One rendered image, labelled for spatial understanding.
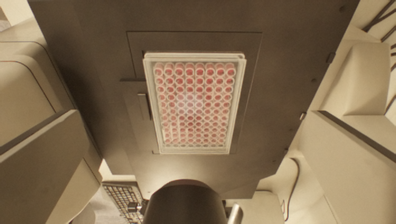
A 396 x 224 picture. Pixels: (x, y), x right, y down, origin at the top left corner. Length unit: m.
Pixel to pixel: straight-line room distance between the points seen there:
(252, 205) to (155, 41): 0.71
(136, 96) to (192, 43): 0.08
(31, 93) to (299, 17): 0.23
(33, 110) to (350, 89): 0.31
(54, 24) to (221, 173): 0.27
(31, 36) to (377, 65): 0.36
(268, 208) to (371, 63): 0.64
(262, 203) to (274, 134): 0.58
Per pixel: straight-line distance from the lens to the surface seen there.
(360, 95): 0.27
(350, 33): 0.28
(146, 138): 0.24
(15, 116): 0.21
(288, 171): 0.77
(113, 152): 0.33
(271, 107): 0.23
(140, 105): 0.20
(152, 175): 0.32
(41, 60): 0.24
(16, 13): 0.49
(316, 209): 1.07
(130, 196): 0.83
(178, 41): 0.17
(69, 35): 0.23
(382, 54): 0.28
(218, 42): 0.18
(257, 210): 0.80
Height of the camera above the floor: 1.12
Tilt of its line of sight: 49 degrees down
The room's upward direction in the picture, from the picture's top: 179 degrees clockwise
